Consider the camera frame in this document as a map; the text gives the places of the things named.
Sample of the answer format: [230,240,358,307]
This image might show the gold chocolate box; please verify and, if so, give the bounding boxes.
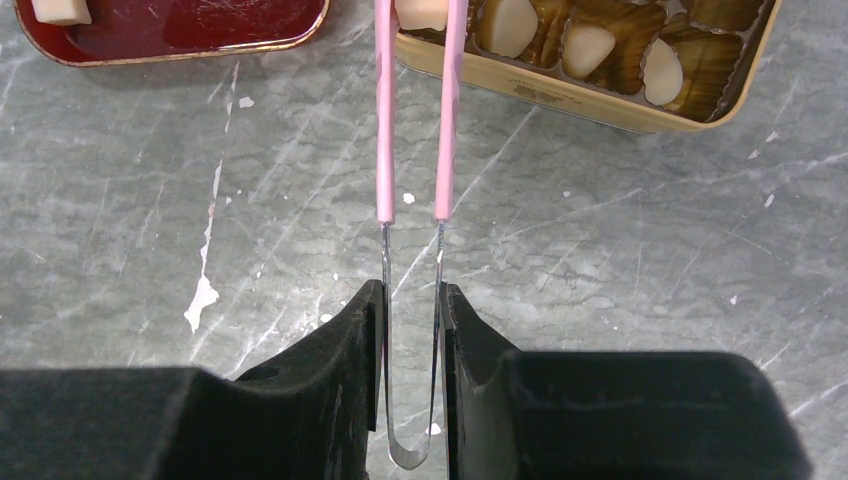
[395,0,784,135]

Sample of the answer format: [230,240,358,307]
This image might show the red rectangular tray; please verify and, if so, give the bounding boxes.
[14,0,330,68]

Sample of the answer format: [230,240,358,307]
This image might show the pink metal tweezers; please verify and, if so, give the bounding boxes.
[373,0,470,472]

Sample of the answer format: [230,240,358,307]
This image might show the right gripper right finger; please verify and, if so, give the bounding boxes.
[440,284,812,479]

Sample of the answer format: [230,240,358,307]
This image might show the square chocolate tray corner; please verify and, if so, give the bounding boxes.
[32,0,92,26]

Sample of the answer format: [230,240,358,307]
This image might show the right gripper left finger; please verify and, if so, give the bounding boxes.
[1,280,383,479]

